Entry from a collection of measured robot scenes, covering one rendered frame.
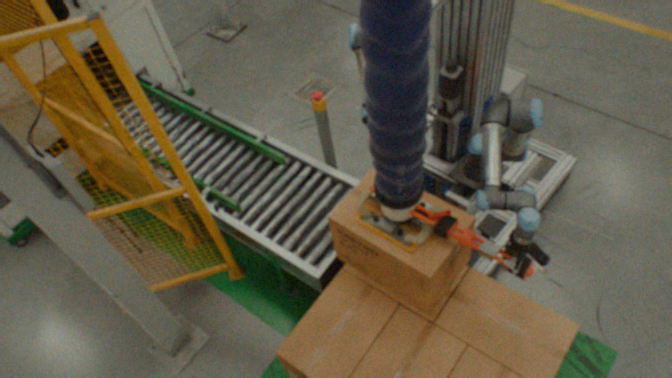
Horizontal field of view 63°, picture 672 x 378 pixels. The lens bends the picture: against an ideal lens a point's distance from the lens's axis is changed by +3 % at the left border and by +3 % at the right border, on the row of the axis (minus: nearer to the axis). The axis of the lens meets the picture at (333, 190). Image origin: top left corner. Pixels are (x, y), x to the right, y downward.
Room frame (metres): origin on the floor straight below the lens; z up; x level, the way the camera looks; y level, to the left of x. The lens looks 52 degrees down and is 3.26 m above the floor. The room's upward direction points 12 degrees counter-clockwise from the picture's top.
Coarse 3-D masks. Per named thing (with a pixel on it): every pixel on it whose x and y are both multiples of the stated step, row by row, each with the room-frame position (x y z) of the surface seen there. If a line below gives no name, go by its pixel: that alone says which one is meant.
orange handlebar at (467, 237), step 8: (416, 208) 1.41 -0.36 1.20; (424, 208) 1.39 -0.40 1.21; (416, 216) 1.36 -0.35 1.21; (464, 232) 1.22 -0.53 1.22; (472, 232) 1.21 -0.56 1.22; (464, 240) 1.18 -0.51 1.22; (472, 240) 1.19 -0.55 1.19; (480, 240) 1.17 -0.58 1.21; (496, 256) 1.08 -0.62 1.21; (504, 264) 1.04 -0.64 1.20; (528, 272) 0.98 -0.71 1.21
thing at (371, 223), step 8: (368, 208) 1.54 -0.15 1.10; (360, 216) 1.50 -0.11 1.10; (376, 216) 1.46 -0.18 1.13; (368, 224) 1.45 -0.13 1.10; (376, 224) 1.43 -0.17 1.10; (376, 232) 1.40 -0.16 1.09; (384, 232) 1.38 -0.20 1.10; (400, 232) 1.35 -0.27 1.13; (408, 232) 1.35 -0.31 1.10; (392, 240) 1.33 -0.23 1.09; (400, 240) 1.32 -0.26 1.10; (408, 248) 1.27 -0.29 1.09; (416, 248) 1.27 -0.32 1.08
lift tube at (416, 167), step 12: (372, 12) 1.41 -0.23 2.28; (408, 24) 1.37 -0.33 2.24; (384, 168) 1.40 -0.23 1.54; (396, 168) 1.37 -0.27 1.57; (408, 168) 1.37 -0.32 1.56; (420, 168) 1.40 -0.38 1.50; (384, 180) 1.41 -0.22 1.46; (396, 180) 1.37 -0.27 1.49; (408, 180) 1.37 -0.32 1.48; (420, 180) 1.41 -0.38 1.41; (384, 192) 1.40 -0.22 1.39; (396, 192) 1.37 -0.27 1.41; (408, 192) 1.37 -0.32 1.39
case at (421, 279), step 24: (360, 192) 1.66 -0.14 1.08; (336, 216) 1.55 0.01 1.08; (456, 216) 1.40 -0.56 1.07; (336, 240) 1.53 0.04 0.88; (360, 240) 1.41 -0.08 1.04; (384, 240) 1.35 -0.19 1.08; (432, 240) 1.30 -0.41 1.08; (456, 240) 1.27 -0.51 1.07; (360, 264) 1.42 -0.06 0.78; (384, 264) 1.30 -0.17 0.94; (408, 264) 1.20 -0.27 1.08; (432, 264) 1.18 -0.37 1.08; (456, 264) 1.27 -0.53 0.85; (408, 288) 1.20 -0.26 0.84; (432, 288) 1.12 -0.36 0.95
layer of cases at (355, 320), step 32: (352, 288) 1.42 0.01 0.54; (384, 288) 1.38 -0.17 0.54; (480, 288) 1.26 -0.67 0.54; (320, 320) 1.27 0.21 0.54; (352, 320) 1.23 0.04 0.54; (384, 320) 1.19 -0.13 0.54; (416, 320) 1.16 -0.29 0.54; (448, 320) 1.12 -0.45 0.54; (480, 320) 1.09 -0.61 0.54; (512, 320) 1.06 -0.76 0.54; (544, 320) 1.03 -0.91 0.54; (288, 352) 1.13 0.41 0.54; (320, 352) 1.10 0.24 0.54; (352, 352) 1.06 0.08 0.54; (384, 352) 1.03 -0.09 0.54; (416, 352) 0.99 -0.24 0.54; (448, 352) 0.96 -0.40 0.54; (480, 352) 0.93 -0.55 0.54; (512, 352) 0.90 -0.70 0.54; (544, 352) 0.87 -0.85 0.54
